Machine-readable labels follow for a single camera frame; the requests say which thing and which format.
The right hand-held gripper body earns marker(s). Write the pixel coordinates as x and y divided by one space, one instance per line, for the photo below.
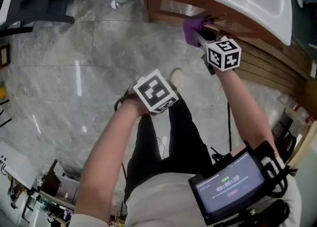
224 54

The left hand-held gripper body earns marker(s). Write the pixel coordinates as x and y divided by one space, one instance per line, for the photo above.
154 92

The purple cloth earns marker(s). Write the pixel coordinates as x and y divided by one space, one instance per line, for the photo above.
192 29

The brown wooden sink cabinet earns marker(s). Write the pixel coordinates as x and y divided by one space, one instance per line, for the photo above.
198 15

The person's right forearm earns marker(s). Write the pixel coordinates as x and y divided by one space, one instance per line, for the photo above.
244 112

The person's left forearm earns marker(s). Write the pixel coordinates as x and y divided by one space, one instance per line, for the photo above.
109 151

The person's white shoe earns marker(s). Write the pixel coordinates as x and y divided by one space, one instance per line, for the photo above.
176 78

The wooden slatted panel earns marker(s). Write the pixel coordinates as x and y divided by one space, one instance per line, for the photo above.
272 62

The person's black trousers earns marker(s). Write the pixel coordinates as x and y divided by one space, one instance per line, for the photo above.
171 144

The person's beige shirt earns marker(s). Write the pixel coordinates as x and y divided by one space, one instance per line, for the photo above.
178 201

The black metal stand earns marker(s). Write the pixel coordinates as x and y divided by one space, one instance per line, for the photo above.
37 1

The yellow ball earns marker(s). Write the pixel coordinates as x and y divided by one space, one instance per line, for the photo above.
2 93

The white box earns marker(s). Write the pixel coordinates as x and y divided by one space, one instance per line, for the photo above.
15 164

